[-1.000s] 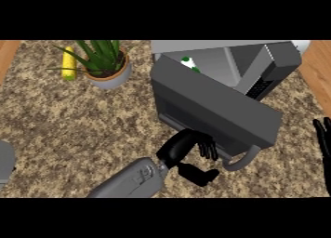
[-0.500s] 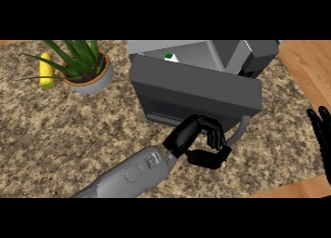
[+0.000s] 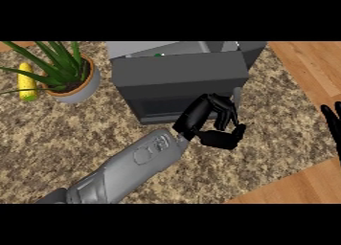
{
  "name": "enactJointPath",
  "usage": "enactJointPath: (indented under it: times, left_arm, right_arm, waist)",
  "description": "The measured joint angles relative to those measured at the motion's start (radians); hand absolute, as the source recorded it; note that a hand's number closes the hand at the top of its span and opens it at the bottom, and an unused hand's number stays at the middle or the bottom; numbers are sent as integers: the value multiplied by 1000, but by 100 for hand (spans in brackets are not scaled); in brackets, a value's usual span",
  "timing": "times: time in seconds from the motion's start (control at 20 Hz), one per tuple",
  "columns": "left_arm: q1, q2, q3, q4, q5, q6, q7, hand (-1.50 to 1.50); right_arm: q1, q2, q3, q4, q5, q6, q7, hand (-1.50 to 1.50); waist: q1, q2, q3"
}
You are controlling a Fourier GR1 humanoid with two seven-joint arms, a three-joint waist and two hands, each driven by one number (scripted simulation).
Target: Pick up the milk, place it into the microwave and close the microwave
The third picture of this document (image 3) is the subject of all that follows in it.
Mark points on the grey microwave body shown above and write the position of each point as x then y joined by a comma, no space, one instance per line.
186,48

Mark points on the grey orange plant pot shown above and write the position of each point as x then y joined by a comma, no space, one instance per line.
84,87

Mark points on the yellow corn cob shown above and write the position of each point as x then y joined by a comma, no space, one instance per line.
27,83

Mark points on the green leafy plant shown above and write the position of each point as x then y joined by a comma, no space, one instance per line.
59,68

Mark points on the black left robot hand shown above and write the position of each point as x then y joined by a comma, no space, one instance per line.
201,111

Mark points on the dark grey microwave door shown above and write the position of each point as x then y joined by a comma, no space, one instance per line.
177,73

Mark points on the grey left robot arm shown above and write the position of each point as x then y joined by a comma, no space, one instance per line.
130,166

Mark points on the small green white item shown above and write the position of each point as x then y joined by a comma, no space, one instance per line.
158,55

